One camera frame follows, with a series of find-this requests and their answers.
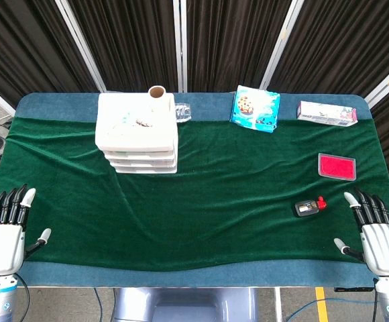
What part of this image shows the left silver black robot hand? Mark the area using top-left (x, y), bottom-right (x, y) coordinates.
top-left (0, 183), bottom-right (52, 276)

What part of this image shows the green velvet tablecloth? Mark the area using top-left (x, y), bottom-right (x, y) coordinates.
top-left (0, 115), bottom-right (389, 272)

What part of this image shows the grey robot base column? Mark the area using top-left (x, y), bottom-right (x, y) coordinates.
top-left (112, 287), bottom-right (259, 322)

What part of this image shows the blue cookie package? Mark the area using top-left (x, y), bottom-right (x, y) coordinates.
top-left (229, 85), bottom-right (281, 134)

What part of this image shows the blue table cover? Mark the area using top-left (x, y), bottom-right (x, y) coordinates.
top-left (13, 92), bottom-right (383, 288)

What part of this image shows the white plastic drawer unit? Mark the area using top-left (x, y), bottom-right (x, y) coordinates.
top-left (95, 92), bottom-right (179, 174)

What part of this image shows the crumpled clear plastic bottle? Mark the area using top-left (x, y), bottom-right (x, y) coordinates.
top-left (174, 102), bottom-right (192, 125)

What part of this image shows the red ink pad case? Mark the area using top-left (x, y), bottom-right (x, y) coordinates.
top-left (317, 152), bottom-right (357, 182)

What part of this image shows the blue floor cable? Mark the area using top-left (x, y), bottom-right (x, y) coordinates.
top-left (286, 297), bottom-right (376, 322)

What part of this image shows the white paper roll cardboard core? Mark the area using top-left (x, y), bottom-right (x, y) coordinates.
top-left (147, 85), bottom-right (176, 113)

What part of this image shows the black ink bottle red cap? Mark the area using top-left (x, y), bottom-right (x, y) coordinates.
top-left (294, 196), bottom-right (328, 218)

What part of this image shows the white pink carton box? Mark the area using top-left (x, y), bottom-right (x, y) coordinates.
top-left (296, 101), bottom-right (359, 128)

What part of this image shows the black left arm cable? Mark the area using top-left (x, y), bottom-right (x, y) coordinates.
top-left (15, 273), bottom-right (31, 322)

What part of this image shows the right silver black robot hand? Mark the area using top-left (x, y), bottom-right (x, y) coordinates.
top-left (333, 187), bottom-right (389, 278)

